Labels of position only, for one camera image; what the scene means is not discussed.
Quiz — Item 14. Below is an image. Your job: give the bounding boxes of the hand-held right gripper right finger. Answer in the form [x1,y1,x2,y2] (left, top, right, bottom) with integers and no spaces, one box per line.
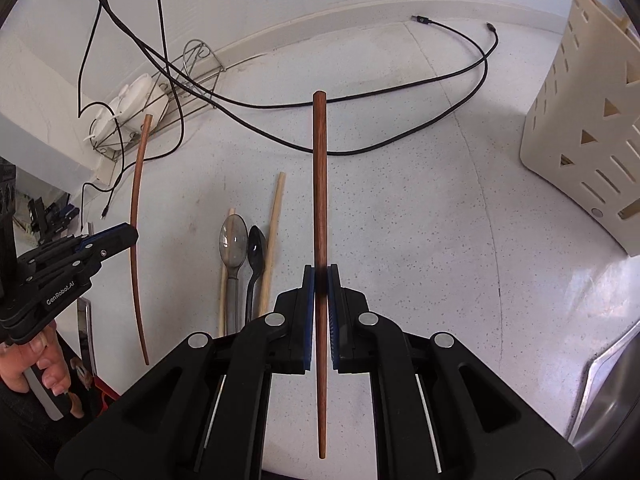
[326,263,583,480]

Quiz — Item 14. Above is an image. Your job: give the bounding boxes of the stainless steel sink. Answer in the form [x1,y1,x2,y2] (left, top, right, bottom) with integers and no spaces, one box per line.
[567,320,640,461]

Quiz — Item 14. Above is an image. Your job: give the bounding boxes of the thick black cable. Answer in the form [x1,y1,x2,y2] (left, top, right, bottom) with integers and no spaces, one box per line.
[84,0,500,157]
[84,0,500,111]

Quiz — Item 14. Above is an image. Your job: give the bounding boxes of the dark brown wooden chopstick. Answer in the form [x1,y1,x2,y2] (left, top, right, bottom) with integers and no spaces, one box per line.
[129,113,154,366]
[312,90,332,460]

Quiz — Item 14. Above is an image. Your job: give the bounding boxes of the white plastic holder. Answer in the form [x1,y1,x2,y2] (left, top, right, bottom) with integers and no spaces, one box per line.
[87,74,171,151]

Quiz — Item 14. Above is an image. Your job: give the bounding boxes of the red handled pliers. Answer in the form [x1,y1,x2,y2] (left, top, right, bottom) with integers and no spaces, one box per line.
[70,355,121,418]

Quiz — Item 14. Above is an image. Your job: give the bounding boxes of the light wooden chopstick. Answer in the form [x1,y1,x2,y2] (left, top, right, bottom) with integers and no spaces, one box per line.
[217,208,236,339]
[258,172,287,318]

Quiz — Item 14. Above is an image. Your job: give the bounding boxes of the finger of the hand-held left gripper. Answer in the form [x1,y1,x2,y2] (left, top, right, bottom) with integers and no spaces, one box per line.
[75,226,128,251]
[17,223,140,291]

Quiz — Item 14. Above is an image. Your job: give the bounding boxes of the metal wire rack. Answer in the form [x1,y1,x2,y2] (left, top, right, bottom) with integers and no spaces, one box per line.
[92,40,226,161]

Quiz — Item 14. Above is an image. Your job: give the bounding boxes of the cream plastic utensil holder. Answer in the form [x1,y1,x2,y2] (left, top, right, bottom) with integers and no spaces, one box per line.
[519,0,640,258]

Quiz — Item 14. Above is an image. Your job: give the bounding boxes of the shiny metal utensil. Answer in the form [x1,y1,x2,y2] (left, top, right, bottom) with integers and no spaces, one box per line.
[77,297,98,391]

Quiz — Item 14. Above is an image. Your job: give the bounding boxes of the person's left hand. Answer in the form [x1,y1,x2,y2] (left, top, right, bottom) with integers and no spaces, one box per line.
[0,327,73,418]

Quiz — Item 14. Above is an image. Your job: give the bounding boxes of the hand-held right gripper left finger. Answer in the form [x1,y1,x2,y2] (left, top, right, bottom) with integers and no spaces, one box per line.
[54,265,317,480]

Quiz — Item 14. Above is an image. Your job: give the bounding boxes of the black plastic spoon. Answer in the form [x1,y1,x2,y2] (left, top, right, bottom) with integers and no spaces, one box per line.
[243,225,269,325]

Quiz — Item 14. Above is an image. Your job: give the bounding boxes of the black and blue gadget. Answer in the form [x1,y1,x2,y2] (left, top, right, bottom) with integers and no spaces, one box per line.
[17,195,83,241]

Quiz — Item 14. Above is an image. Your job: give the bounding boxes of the transparent grey plastic spoon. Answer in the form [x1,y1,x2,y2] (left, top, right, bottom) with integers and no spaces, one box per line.
[219,213,248,337]

